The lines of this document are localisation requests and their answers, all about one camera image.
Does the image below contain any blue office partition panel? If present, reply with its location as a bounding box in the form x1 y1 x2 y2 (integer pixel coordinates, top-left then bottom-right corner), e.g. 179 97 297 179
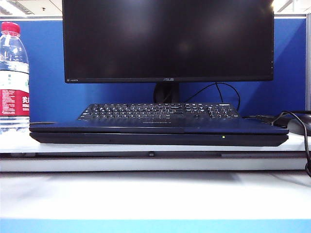
0 17 307 123

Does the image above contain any thick black mouse cable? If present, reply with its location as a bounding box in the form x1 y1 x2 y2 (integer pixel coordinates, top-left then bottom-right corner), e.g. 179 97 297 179
272 111 311 178

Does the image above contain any black laptop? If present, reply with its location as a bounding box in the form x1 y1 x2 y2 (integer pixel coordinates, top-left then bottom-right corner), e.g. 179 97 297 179
29 117 290 147

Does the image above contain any black computer monitor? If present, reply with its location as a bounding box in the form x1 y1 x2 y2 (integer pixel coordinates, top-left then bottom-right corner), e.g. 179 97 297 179
62 0 275 104

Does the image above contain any clear water bottle red cap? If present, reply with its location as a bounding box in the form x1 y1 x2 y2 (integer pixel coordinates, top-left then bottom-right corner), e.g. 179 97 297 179
0 21 30 134

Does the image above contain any black computer mouse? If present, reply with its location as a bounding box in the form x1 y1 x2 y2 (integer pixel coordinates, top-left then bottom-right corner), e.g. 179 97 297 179
286 115 311 136

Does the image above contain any black computer keyboard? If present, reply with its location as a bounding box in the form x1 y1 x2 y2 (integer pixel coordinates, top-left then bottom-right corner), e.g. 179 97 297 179
77 102 240 122

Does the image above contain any thin black monitor cable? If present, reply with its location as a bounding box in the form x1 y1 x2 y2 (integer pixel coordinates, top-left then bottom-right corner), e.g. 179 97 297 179
215 82 224 103
181 82 241 111

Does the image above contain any grey partition post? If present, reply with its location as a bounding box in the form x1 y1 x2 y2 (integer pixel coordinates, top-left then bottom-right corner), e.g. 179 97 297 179
305 13 311 112

